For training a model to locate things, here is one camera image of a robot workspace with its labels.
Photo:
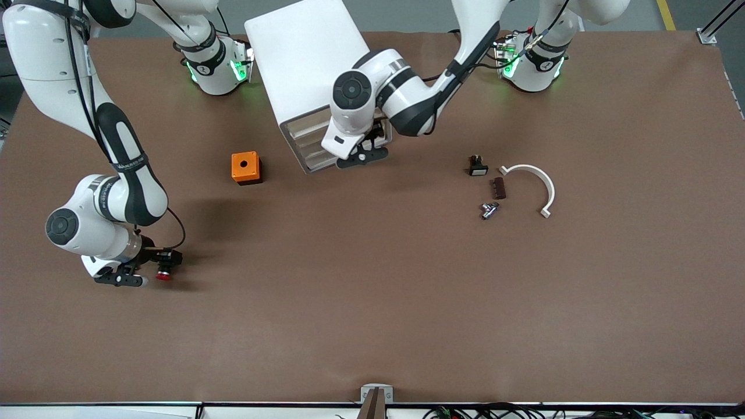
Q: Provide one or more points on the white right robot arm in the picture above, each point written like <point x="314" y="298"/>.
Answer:
<point x="128" y="198"/>

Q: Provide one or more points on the red capped push button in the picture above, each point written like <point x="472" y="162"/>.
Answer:
<point x="164" y="276"/>

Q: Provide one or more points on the orange button enclosure box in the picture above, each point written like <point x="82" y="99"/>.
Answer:
<point x="251" y="160"/>

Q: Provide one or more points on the black switch with white face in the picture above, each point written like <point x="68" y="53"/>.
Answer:
<point x="478" y="170"/>

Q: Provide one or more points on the grey metal clamp bracket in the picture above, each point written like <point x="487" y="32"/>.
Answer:
<point x="365" y="396"/>

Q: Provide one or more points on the white drawer cabinet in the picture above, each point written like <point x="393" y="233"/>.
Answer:
<point x="291" y="58"/>

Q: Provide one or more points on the brown terminal block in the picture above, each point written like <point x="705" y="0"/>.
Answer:
<point x="499" y="188"/>

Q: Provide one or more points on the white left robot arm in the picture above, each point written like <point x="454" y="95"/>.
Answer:
<point x="351" y="90"/>

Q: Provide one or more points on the white curved plastic bracket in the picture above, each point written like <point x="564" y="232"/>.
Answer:
<point x="544" y="176"/>

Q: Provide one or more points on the silver metal tee fitting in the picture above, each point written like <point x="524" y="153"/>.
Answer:
<point x="488" y="212"/>

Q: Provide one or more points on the white plastic drawer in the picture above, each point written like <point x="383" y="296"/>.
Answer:
<point x="305" y="125"/>
<point x="314" y="163"/>
<point x="308" y="145"/>

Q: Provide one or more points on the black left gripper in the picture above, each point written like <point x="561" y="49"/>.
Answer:
<point x="379" y="133"/>

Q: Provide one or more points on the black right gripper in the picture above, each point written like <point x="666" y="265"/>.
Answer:
<point x="149" y="248"/>

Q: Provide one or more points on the aluminium frame profile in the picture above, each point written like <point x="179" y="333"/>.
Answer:
<point x="706" y="36"/>

